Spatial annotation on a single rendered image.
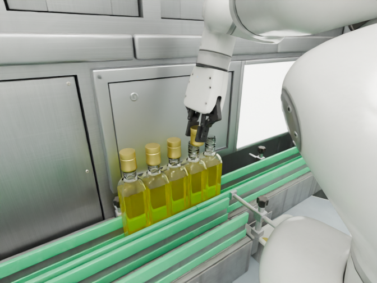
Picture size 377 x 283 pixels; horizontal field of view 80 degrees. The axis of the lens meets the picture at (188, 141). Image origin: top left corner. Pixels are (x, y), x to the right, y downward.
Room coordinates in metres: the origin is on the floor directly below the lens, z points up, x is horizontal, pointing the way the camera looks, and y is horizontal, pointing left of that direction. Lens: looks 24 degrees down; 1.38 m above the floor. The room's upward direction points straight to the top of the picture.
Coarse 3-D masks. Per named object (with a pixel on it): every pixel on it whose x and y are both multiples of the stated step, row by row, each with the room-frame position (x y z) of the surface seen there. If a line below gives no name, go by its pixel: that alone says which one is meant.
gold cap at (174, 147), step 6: (168, 138) 0.51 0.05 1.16; (174, 138) 0.51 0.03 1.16; (168, 144) 0.49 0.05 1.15; (174, 144) 0.48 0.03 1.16; (180, 144) 0.49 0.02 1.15; (168, 150) 0.49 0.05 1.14; (174, 150) 0.48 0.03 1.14; (180, 150) 0.49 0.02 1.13; (168, 156) 0.49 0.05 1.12; (174, 156) 0.48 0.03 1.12; (180, 156) 0.49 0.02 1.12
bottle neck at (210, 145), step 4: (208, 136) 0.57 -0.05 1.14; (212, 136) 0.57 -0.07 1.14; (208, 140) 0.55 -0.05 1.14; (212, 140) 0.55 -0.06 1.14; (208, 144) 0.55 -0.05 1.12; (212, 144) 0.55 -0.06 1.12; (208, 148) 0.55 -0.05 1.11; (212, 148) 0.55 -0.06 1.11; (208, 152) 0.55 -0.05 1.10; (212, 152) 0.55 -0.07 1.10
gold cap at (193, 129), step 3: (192, 126) 0.52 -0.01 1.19; (195, 126) 0.52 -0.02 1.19; (192, 129) 0.51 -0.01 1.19; (195, 129) 0.51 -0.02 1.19; (192, 132) 0.51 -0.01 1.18; (195, 132) 0.50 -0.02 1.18; (192, 135) 0.51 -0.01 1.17; (195, 135) 0.50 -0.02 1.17; (192, 138) 0.51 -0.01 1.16; (192, 141) 0.51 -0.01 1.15; (195, 141) 0.50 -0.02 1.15; (192, 144) 0.51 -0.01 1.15; (195, 144) 0.50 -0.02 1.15; (198, 144) 0.50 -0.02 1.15; (201, 144) 0.51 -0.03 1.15
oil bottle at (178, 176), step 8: (168, 168) 0.48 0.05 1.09; (176, 168) 0.48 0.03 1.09; (184, 168) 0.49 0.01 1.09; (168, 176) 0.47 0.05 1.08; (176, 176) 0.47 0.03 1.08; (184, 176) 0.48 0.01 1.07; (176, 184) 0.47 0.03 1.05; (184, 184) 0.48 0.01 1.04; (176, 192) 0.47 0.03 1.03; (184, 192) 0.48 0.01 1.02; (176, 200) 0.47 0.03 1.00; (184, 200) 0.48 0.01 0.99; (176, 208) 0.47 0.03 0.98; (184, 208) 0.48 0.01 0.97
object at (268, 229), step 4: (280, 216) 0.59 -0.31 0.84; (284, 216) 0.59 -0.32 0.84; (288, 216) 0.59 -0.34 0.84; (292, 216) 0.59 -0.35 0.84; (276, 220) 0.57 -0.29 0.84; (280, 220) 0.57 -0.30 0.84; (268, 224) 0.55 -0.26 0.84; (264, 228) 0.54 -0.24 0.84; (268, 228) 0.54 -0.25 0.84; (272, 228) 0.55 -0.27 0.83; (264, 232) 0.53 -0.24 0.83; (268, 232) 0.54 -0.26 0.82; (264, 236) 0.53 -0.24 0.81; (268, 236) 0.54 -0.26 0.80; (260, 240) 0.49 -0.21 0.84; (264, 240) 0.49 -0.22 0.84; (264, 244) 0.48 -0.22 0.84
